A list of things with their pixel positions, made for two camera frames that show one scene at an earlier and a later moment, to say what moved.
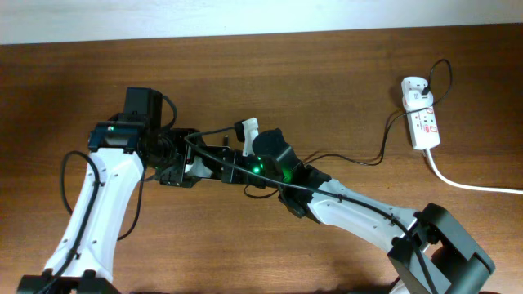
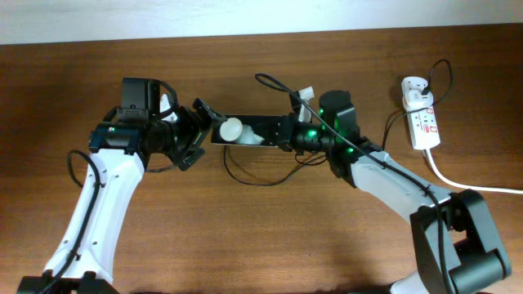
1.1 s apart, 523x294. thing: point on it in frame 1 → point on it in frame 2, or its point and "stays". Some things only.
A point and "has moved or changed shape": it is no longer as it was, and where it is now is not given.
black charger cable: x=240 y=128 has moved or changed shape
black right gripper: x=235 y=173 → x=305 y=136
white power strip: x=423 y=127 stays
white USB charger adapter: x=412 y=94 stays
